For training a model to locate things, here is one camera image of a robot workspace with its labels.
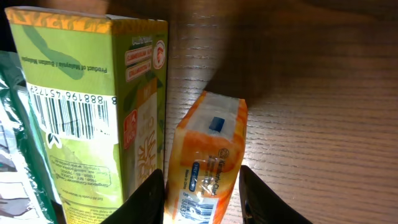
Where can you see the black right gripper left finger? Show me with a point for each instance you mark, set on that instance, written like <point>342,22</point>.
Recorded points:
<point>145,205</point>

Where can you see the small orange candy box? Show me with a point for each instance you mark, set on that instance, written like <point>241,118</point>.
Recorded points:
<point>206,156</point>

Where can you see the green snack box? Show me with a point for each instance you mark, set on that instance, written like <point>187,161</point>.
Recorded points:
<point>97,87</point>

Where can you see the green white 3M packet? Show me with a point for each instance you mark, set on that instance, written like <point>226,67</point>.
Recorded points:
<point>23,196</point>

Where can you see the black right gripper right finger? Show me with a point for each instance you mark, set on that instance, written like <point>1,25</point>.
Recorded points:
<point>261,205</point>

